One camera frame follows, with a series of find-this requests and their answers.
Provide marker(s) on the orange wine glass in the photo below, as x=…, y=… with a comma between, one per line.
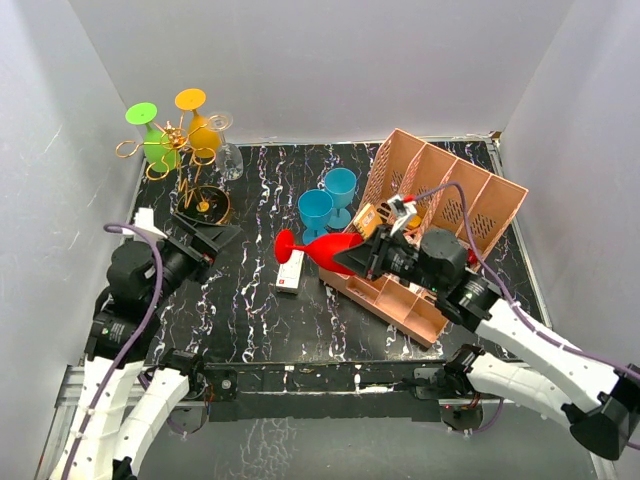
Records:
x=203, y=140

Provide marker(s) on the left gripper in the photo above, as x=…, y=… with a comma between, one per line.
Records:
x=201, y=254

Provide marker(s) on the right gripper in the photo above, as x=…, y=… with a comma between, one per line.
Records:
x=358, y=258

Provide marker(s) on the clear wine glass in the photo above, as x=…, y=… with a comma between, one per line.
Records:
x=229, y=160

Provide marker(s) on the gold wire glass rack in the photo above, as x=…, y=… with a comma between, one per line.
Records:
x=201, y=203

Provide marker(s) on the black front base bar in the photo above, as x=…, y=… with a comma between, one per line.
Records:
x=415, y=389

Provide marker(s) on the green wine glass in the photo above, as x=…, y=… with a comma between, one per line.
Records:
x=158, y=150

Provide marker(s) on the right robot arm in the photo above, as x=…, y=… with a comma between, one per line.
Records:
x=595, y=399

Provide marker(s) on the white small box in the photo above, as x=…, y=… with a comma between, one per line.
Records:
x=289, y=274

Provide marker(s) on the yellow spiral notebook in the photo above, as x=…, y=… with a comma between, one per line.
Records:
x=367, y=220

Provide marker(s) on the red wine glass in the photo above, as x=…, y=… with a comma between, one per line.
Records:
x=321, y=250

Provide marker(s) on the pink desk organizer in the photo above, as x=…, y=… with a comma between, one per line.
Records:
x=454, y=194

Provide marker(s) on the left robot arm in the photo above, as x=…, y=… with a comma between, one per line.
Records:
x=105, y=440

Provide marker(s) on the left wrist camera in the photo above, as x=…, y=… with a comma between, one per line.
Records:
x=144, y=221

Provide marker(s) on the blue wine glass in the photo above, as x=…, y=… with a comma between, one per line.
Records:
x=315, y=209
x=340, y=184

